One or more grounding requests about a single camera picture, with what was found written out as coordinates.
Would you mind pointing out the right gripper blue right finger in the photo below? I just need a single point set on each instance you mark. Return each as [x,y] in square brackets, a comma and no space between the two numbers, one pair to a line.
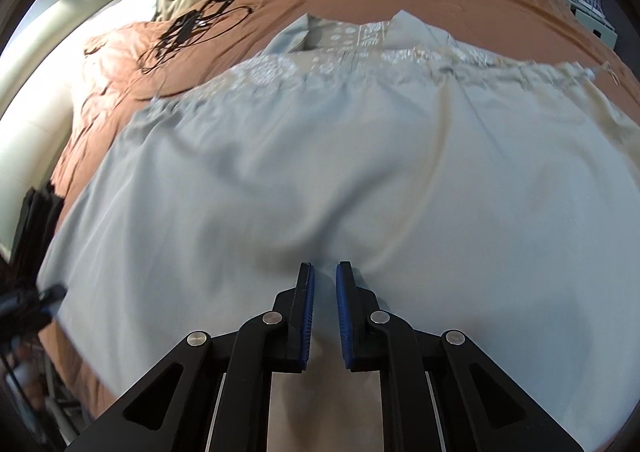
[354,307]

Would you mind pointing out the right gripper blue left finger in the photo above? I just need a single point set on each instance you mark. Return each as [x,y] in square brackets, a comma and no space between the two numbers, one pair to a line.
[296,306]

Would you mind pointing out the light grey jacket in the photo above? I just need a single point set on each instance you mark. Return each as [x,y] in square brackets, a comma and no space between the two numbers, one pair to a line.
[469,191]

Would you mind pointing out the folded black clothes stack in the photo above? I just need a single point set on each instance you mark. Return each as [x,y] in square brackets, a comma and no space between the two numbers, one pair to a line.
[38,218]

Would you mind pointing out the white padded headboard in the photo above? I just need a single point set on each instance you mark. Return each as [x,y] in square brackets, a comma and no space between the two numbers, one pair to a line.
[38,70]

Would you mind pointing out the brown bed cover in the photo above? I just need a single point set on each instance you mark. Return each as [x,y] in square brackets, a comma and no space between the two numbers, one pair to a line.
[112,88]

